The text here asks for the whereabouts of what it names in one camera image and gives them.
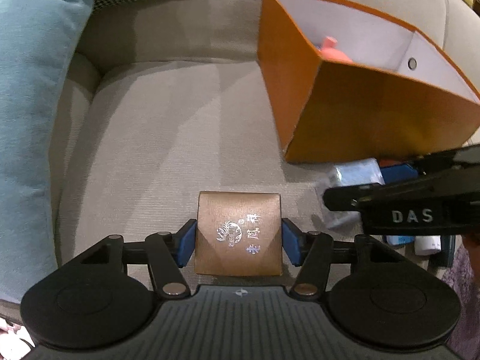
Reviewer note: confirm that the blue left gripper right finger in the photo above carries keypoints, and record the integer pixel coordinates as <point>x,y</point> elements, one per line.
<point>293,242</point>

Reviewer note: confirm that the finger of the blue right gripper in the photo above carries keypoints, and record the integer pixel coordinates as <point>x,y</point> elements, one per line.
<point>398,173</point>

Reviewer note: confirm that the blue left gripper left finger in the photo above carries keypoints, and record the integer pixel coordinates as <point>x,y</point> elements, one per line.
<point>185,239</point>

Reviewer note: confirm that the brown cardboard cube box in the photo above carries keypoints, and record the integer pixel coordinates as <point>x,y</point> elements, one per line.
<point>238,234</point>

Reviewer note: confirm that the orange cardboard box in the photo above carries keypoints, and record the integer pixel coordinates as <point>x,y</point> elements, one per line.
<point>402,96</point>

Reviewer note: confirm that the salmon pink plastic toy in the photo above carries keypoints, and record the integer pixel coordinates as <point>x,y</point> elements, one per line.
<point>328,51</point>

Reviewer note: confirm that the white printed packet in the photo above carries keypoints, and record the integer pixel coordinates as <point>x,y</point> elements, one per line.
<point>423,245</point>

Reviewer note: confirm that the person right hand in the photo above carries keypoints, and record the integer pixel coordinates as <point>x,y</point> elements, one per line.
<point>471,241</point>

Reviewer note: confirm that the beige fabric sofa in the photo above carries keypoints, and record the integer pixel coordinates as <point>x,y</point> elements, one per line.
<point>165,99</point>

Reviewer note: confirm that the purple fuzzy sleeve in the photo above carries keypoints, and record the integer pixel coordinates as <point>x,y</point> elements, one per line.
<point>464,280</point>

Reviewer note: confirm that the light blue cushion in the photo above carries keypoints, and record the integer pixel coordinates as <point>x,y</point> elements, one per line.
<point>38,40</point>

